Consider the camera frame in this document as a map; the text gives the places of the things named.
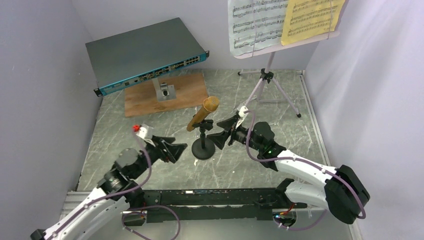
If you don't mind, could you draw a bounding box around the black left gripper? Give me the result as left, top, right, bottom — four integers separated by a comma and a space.
131, 134, 187, 179

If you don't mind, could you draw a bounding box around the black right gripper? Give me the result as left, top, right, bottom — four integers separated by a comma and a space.
206, 114, 263, 152

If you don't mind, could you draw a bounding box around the black microphone stand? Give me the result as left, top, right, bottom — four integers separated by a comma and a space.
191, 119, 216, 160

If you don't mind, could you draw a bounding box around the gold microphone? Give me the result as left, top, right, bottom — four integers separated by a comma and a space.
186, 96, 220, 132

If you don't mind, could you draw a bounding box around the lilac music stand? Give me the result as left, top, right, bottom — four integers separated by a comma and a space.
236, 30, 340, 118

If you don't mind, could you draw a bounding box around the white sheet music page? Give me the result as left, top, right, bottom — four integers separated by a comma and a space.
227, 0, 288, 57

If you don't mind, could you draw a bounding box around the yellow paper sheet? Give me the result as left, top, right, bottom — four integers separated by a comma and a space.
281, 0, 346, 46

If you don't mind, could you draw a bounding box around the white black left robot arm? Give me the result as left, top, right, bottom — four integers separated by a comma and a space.
29, 136, 188, 240

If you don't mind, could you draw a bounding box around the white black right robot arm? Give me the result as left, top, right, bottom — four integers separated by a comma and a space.
206, 113, 371, 225

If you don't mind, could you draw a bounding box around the wooden base board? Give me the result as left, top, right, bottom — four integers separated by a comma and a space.
124, 73, 209, 118

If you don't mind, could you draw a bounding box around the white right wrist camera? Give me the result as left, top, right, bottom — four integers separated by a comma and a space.
237, 105, 249, 119

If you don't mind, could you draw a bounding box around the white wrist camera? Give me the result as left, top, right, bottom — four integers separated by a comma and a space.
132, 124, 153, 142
237, 105, 249, 119

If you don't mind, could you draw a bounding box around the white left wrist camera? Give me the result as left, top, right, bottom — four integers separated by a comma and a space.
132, 124, 153, 142

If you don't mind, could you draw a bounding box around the silver metal bracket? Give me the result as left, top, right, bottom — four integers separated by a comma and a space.
152, 78, 177, 102

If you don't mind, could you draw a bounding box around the black mounting rail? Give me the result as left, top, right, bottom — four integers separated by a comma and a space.
124, 187, 307, 223

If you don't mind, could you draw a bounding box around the grey teal network switch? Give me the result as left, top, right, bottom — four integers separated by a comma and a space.
85, 17, 210, 97

